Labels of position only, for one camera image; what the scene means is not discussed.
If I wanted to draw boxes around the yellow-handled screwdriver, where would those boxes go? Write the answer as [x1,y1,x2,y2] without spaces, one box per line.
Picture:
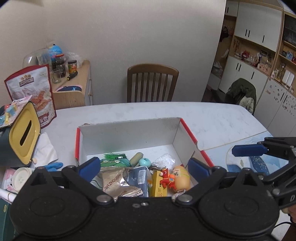
[67,71,78,81]

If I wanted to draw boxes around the yellow plush toy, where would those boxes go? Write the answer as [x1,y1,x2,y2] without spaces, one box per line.
[173,165,191,192]

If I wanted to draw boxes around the beige oval capsule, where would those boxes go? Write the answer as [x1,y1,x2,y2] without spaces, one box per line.
[130,152,144,167]

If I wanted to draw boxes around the white wall cabinet unit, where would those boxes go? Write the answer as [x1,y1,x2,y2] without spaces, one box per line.
[208,1,295,137]

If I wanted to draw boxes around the brown wooden chair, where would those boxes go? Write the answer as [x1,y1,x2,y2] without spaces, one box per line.
[127,63,179,103]

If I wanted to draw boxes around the white red-edged cardboard box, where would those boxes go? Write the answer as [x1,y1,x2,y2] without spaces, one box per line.
[75,117,215,197]

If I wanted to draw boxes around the dark glass jar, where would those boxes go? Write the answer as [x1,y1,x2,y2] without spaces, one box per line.
[55,54,66,78]

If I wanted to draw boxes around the light blue egg-shaped case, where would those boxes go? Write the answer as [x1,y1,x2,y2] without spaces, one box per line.
[138,158,151,168]

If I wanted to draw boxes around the red printed food bag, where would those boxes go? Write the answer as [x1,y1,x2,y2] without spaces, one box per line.
[4,64,57,128]

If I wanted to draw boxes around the red crab keychain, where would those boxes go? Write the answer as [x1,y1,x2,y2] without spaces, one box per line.
[159,168,176,190]

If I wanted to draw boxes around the wooden side cabinet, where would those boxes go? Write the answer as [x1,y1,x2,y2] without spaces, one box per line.
[52,60,93,109]

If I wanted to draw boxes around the dark green jacket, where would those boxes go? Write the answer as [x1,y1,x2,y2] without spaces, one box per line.
[225,78,257,115]

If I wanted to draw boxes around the clear bag white contents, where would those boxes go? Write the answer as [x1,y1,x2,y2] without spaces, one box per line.
[152,154,176,170]

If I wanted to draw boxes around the blue rubber glove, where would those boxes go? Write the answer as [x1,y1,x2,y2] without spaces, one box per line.
[44,162,63,172]

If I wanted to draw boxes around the blue packet in box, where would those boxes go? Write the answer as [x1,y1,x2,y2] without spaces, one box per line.
[127,166,152,197]

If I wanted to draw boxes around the person's right hand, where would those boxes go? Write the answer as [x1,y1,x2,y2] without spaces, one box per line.
[282,205,296,223]

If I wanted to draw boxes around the yellow rectangular box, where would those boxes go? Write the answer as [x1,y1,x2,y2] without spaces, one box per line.
[149,170,168,197]

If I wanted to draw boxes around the silver foil snack bag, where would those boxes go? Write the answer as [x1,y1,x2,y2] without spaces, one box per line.
[101,168,144,201]

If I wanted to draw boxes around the yellow tissue box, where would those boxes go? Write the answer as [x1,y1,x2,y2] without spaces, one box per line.
[0,101,41,168]

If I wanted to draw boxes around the orange-label jar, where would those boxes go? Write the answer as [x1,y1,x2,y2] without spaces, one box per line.
[68,60,77,74]

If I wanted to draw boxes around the blue globe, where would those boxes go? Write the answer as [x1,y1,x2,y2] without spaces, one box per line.
[48,44,63,61]

